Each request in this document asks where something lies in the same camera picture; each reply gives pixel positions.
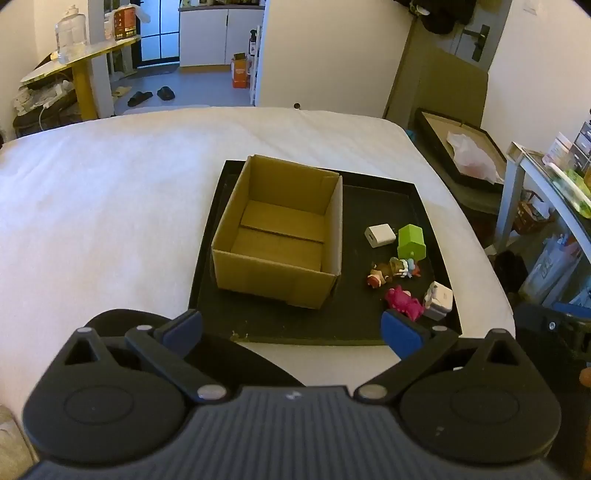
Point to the brown figure toy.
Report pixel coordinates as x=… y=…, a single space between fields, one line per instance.
x=379 y=276

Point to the yellow round table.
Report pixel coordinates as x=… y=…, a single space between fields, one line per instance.
x=85 y=87

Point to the black slipper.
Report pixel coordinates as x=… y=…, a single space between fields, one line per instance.
x=166 y=93
x=139 y=98

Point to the grey side table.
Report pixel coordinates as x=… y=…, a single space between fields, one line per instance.
x=510 y=194

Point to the cardboard box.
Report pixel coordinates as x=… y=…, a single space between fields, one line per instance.
x=272 y=281

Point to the white plastic bag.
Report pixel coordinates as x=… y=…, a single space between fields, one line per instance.
x=471 y=154

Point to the beige slipper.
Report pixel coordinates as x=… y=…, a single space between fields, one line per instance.
x=121 y=91

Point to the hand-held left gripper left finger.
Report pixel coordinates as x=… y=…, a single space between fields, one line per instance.
x=184 y=328

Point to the orange carton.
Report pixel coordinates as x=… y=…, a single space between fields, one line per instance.
x=240 y=71

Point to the black framed tray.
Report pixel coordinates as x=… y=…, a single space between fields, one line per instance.
x=438 y=138

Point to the cardboard sheet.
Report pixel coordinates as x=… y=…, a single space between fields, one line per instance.
x=434 y=78

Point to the brown canister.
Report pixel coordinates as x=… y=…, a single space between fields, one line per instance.
x=124 y=23

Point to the white cabinet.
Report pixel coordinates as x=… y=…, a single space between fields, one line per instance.
x=207 y=39

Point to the white paper bag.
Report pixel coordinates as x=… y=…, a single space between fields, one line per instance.
x=549 y=267

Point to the white bed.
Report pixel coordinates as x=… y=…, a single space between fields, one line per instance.
x=115 y=207

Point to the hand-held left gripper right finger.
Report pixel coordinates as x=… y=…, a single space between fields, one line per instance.
x=400 y=336

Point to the white charger cube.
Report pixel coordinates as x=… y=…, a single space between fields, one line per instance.
x=379 y=236

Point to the pink bear figure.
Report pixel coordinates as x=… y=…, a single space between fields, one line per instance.
x=401 y=300

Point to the glass jar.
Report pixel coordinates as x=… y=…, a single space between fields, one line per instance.
x=70 y=34

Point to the green block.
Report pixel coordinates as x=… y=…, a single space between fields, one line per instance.
x=411 y=240

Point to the dark pump bottle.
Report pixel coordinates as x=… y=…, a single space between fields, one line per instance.
x=253 y=44

